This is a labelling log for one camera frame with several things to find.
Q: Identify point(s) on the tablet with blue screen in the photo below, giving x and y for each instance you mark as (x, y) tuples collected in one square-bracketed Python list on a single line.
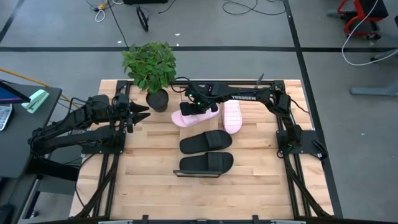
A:
[(9, 95)]

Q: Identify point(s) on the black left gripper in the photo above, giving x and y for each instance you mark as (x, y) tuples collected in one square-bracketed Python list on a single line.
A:
[(122, 109)]

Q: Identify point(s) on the black aluminium table frame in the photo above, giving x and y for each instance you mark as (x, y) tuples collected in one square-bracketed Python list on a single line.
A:
[(110, 199)]

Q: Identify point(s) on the mint green stapler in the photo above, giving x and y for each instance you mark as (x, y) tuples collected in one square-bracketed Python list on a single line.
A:
[(35, 100)]

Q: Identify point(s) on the pink slide sandal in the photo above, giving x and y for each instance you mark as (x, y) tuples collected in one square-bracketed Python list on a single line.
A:
[(186, 120), (232, 119)]

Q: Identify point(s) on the green potted plant black pot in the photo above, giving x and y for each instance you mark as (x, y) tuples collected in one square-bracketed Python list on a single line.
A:
[(152, 65)]

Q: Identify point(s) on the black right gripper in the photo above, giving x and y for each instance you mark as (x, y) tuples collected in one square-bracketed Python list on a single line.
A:
[(196, 109)]

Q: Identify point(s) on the yellow rod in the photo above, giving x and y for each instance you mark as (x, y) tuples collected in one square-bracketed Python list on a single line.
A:
[(23, 76)]

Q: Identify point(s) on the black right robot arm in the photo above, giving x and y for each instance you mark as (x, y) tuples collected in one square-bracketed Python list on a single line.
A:
[(248, 95)]

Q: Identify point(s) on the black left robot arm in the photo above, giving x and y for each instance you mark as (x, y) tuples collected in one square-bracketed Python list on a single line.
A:
[(77, 121)]

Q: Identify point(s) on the wooden shelf black metal frame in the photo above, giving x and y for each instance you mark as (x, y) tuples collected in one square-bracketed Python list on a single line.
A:
[(199, 175)]

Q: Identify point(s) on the black slide sandal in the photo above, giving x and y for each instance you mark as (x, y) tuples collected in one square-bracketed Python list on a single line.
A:
[(196, 143), (196, 163)]

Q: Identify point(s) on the black floor box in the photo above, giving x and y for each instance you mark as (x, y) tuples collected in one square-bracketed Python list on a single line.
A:
[(144, 1)]

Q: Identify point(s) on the red and black stool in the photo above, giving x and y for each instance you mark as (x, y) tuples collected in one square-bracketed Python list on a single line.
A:
[(360, 12)]

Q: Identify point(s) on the grey calculator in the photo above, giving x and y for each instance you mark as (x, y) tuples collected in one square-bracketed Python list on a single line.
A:
[(4, 116)]

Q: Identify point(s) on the wooden desk grey legs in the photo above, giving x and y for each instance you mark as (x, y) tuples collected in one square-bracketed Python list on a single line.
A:
[(373, 91)]

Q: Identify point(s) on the black side table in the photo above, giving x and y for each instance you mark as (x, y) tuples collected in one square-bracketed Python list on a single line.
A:
[(15, 149)]

